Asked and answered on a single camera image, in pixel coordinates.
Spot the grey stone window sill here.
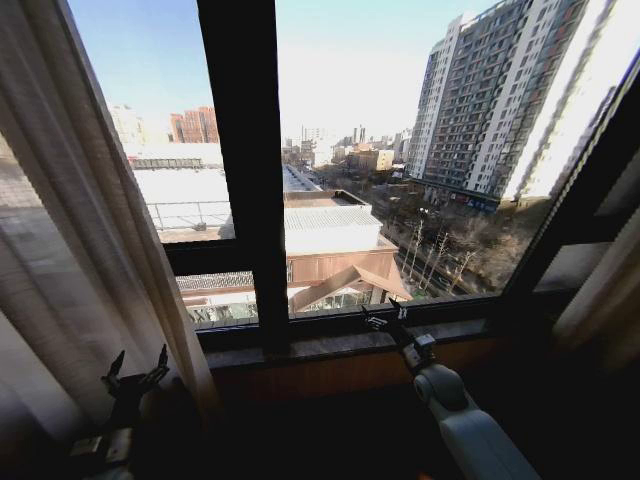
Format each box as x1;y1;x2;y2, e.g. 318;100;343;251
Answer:
203;318;490;372

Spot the sheer white curtain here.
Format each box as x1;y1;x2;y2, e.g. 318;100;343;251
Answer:
0;0;222;480

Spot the tall grey apartment building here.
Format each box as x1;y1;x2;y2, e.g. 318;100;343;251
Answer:
403;0;627;212

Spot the low brown white-roofed building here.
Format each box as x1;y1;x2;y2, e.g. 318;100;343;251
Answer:
281;163;415;317

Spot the beige curtain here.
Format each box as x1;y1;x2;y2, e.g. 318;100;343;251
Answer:
551;214;640;362

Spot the black window frame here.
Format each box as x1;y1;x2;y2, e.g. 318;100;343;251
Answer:
159;0;640;362

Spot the brown wooden wall panel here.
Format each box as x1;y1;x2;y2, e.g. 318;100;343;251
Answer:
208;337;507;404

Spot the red brick building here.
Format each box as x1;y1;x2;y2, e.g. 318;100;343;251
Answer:
169;105;222;146

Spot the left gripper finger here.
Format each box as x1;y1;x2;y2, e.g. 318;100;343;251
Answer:
141;343;172;387
100;349;127;397

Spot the wide flat white-roofed building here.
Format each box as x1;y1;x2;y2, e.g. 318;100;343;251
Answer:
121;141;237;245

